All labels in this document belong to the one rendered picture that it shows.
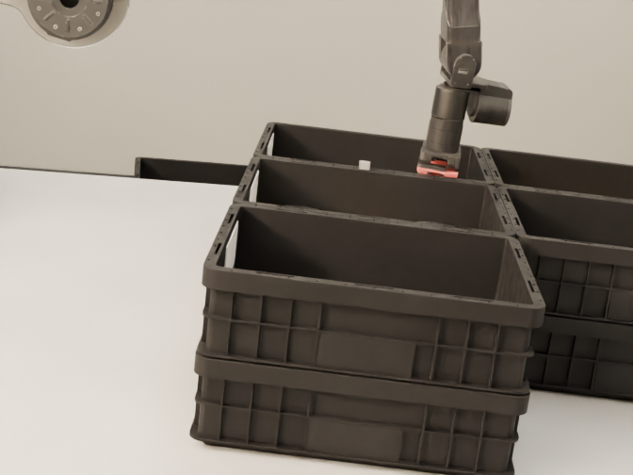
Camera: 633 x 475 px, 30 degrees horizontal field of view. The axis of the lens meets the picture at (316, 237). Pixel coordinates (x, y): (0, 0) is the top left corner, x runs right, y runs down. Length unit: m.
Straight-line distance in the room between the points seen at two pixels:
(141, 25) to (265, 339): 3.63
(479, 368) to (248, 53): 3.67
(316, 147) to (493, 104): 0.39
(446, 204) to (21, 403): 0.77
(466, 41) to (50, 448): 0.94
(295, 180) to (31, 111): 3.18
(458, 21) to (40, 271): 0.80
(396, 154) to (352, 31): 2.82
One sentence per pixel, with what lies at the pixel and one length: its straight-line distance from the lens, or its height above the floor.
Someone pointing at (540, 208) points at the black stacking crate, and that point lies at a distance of 1.95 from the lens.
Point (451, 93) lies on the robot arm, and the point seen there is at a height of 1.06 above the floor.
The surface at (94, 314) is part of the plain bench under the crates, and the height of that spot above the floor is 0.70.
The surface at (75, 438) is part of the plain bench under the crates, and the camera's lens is 1.46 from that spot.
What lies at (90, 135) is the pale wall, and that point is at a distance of 5.03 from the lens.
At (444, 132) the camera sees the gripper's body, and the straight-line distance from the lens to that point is 1.97.
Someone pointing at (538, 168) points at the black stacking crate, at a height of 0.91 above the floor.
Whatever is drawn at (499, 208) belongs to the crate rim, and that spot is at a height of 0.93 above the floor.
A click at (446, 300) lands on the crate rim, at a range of 1.36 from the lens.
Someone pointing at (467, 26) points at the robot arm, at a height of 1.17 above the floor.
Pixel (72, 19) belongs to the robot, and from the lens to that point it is 2.07.
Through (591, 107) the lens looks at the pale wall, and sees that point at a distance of 5.35.
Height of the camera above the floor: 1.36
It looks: 17 degrees down
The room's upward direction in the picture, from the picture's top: 7 degrees clockwise
